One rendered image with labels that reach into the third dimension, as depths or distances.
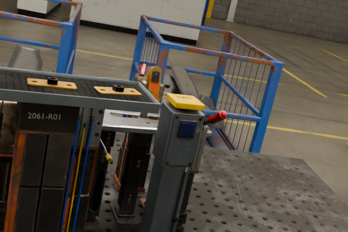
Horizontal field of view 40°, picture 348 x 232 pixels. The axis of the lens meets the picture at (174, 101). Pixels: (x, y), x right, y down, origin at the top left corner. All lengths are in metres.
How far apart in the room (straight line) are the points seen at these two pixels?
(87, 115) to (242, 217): 0.71
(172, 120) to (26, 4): 8.18
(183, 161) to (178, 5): 8.19
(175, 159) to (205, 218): 0.57
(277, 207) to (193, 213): 0.32
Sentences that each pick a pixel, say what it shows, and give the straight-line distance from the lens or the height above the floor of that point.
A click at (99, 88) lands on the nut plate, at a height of 1.16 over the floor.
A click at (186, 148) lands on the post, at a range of 0.95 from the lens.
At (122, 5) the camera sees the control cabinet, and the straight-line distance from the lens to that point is 8.98.
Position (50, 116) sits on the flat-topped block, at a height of 1.12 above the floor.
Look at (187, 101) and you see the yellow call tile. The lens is 0.94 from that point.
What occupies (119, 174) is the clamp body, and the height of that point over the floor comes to 0.74.
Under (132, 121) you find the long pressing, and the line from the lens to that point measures 1.25.
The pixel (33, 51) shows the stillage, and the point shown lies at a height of 0.52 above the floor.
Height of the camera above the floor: 1.41
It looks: 16 degrees down
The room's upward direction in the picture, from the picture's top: 12 degrees clockwise
